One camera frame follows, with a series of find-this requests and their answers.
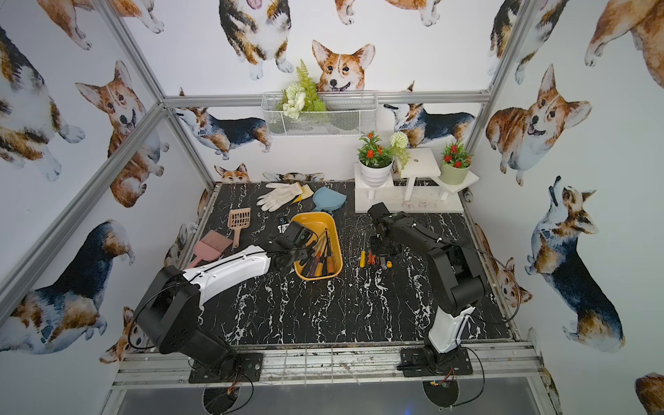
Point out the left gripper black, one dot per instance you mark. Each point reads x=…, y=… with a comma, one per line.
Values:
x=302, y=244

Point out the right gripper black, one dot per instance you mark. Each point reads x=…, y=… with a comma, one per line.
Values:
x=377, y=251

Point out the yellow handle screwdriver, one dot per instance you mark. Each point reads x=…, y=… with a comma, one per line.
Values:
x=363, y=258

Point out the yellow plastic storage box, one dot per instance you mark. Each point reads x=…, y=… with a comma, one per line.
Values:
x=313, y=269

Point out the amber handle screwdriver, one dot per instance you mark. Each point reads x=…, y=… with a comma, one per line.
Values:
x=329, y=259

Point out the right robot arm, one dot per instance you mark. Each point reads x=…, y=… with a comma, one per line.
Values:
x=454, y=278

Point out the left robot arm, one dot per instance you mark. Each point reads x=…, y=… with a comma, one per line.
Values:
x=169, y=313

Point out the white work glove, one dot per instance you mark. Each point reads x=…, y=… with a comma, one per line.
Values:
x=281, y=194

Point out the yellow cloth under glove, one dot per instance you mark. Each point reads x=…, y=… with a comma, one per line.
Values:
x=306, y=194

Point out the blue plastic dustpan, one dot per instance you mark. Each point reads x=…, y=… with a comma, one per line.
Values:
x=328, y=200

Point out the brown plastic slotted scoop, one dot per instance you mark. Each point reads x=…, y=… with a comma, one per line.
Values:
x=238, y=219

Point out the white stepped plant stand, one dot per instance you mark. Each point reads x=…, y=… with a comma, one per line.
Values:
x=424, y=191

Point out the white pot red flowers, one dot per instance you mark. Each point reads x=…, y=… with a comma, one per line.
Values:
x=376, y=160

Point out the pink hand brush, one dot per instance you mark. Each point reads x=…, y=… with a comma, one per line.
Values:
x=210, y=248

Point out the white hydrangea flower sprig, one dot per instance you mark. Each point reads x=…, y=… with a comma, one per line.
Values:
x=398, y=147

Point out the green pot red flowers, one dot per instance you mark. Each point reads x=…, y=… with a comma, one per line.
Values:
x=456, y=162

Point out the green fern with white flowers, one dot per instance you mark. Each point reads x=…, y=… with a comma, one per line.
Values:
x=301, y=96

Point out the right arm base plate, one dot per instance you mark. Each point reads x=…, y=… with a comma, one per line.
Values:
x=446, y=365

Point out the white wire wall basket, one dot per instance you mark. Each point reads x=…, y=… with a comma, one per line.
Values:
x=346, y=114

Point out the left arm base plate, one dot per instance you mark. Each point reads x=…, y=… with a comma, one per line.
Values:
x=232, y=368

